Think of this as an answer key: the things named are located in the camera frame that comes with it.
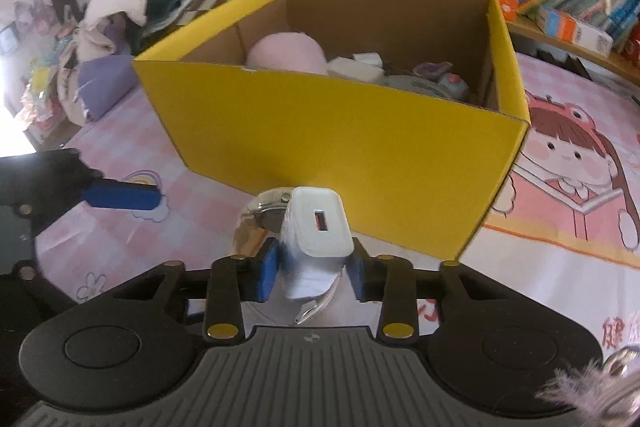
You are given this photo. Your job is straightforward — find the white charger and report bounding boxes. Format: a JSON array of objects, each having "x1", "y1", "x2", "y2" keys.
[{"x1": 279, "y1": 187, "x2": 355, "y2": 300}]

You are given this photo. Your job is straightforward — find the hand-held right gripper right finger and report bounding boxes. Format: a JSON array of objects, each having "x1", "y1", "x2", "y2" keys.
[{"x1": 348, "y1": 238, "x2": 523, "y2": 341}]

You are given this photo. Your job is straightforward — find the yellow cardboard box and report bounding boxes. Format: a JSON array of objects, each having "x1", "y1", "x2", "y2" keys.
[{"x1": 132, "y1": 0, "x2": 531, "y2": 262}]

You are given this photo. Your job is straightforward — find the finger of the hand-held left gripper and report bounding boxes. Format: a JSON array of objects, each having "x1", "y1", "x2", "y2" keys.
[{"x1": 0, "y1": 148, "x2": 162, "y2": 238}]

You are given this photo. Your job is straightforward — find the orange and white box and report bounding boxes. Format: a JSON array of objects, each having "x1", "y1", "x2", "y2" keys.
[{"x1": 535, "y1": 4, "x2": 615, "y2": 58}]

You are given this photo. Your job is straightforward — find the grey fluffy keychain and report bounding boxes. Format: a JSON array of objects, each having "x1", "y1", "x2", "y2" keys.
[{"x1": 537, "y1": 347, "x2": 640, "y2": 427}]

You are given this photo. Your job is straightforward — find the grey toy with pink knobs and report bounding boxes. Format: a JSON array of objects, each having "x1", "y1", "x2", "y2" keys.
[{"x1": 434, "y1": 73, "x2": 471, "y2": 102}]

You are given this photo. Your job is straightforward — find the pale green round dish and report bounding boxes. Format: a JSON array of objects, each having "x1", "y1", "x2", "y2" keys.
[{"x1": 385, "y1": 75, "x2": 443, "y2": 98}]

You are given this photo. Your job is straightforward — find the small purple toy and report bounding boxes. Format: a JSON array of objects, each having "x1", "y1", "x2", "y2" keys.
[{"x1": 412, "y1": 61, "x2": 453, "y2": 80}]

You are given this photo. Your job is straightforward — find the pink cartoon desk mat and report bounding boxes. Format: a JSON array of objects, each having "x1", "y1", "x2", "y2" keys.
[{"x1": 0, "y1": 52, "x2": 640, "y2": 358}]

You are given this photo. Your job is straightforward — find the purple cushion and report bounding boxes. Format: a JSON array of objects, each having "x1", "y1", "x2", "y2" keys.
[{"x1": 77, "y1": 54, "x2": 138, "y2": 122}]

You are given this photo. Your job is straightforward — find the small orange box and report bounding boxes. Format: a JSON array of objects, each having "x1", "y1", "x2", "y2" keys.
[{"x1": 487, "y1": 0, "x2": 521, "y2": 22}]

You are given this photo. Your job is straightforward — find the clear tape roll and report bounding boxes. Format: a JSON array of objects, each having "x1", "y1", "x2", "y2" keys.
[{"x1": 234, "y1": 188, "x2": 346, "y2": 326}]

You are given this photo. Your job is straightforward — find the pink plush toy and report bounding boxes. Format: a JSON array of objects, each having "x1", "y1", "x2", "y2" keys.
[{"x1": 246, "y1": 32, "x2": 330, "y2": 75}]

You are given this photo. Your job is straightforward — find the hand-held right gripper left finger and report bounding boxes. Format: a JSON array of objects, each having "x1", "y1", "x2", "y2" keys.
[{"x1": 107, "y1": 237, "x2": 282, "y2": 341}]

